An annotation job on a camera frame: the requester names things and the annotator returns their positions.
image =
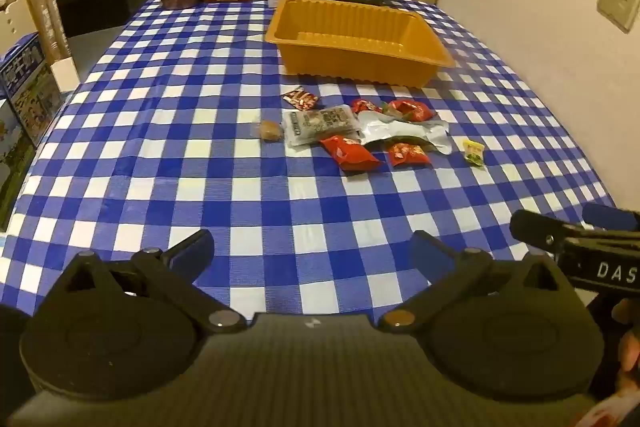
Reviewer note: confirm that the light blue carton box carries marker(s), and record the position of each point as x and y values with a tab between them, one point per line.
10	157

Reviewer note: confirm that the grey printed snack packet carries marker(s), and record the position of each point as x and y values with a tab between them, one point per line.
320	123

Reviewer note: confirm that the person's right hand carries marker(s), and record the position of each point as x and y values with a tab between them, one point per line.
631	352

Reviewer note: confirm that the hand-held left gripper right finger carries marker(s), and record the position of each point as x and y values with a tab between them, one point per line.
430	254

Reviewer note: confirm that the brown round snack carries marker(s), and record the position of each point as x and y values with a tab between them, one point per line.
270	130

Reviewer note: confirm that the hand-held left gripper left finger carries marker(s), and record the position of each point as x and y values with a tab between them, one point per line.
192	249

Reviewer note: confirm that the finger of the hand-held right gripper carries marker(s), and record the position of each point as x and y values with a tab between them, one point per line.
535	229
615	217

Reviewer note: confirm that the dark green snack packet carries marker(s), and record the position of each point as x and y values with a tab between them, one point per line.
407	140

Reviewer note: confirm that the silver foil snack packet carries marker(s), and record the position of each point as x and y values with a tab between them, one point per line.
400	127

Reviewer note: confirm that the orange plastic tray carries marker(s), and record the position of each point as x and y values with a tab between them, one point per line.
350	32

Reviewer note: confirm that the small dark red snack packet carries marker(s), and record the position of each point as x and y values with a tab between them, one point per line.
300	99

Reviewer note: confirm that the large red snack packet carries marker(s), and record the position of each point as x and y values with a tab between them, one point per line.
350	153

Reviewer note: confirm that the yellow green candy packet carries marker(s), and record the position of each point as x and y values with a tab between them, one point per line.
474	153

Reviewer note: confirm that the white wooden chair back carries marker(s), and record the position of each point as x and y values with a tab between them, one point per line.
15	17

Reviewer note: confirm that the blue white checked tablecloth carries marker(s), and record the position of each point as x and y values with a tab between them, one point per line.
200	187

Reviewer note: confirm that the blue milk carton box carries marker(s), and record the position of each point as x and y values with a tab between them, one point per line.
30	92

